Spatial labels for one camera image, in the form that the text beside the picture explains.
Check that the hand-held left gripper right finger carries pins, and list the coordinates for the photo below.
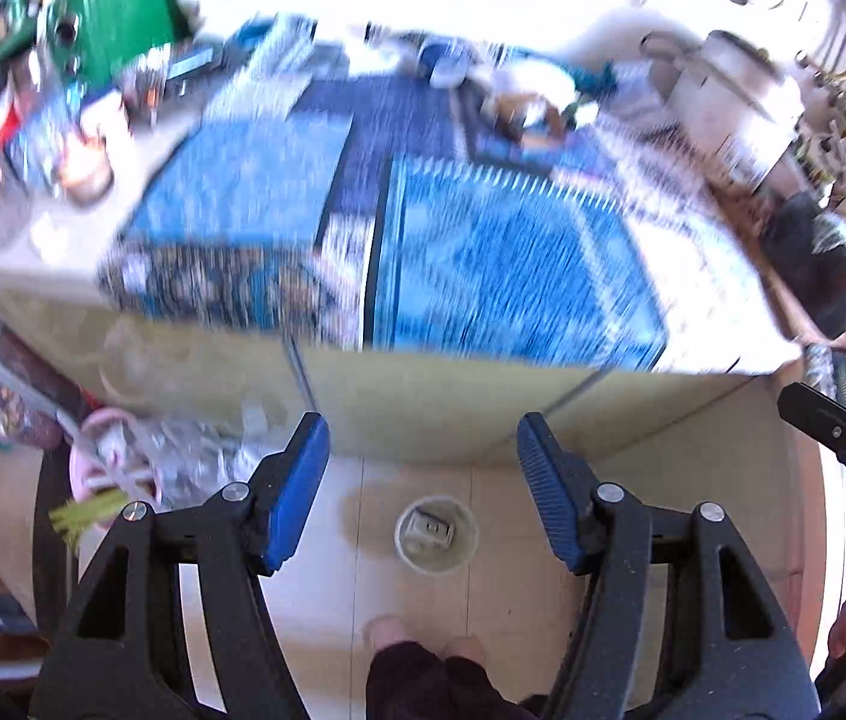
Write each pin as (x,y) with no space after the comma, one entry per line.
(543,480)

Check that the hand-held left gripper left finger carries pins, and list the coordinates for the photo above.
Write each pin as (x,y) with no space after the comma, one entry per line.
(303,480)

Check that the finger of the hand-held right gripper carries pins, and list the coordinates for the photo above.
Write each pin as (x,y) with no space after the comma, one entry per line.
(835,435)

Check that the small white waste bin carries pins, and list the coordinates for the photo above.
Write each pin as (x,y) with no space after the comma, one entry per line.
(436,540)

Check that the clear plastic bag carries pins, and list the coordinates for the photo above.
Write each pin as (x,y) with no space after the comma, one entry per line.
(198,457)

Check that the beige counter cabinet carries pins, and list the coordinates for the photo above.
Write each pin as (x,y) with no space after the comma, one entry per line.
(430,405)

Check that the black bag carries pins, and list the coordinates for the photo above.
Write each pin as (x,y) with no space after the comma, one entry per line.
(820,270)

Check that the pink plastic basin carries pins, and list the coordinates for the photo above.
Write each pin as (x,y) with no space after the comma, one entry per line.
(97,465)

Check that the green stalks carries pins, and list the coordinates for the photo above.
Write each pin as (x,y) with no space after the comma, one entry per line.
(85,516)

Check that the person's legs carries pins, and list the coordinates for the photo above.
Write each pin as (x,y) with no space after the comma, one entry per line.
(423,679)

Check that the patterned blue tablecloth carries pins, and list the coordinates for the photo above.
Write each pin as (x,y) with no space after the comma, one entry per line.
(483,255)

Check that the white rice cooker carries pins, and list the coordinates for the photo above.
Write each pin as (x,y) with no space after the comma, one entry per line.
(730,112)

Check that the glass candle jar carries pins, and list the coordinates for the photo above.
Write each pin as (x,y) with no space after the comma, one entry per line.
(85,172)

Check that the green box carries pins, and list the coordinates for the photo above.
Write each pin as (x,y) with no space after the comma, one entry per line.
(119,22)

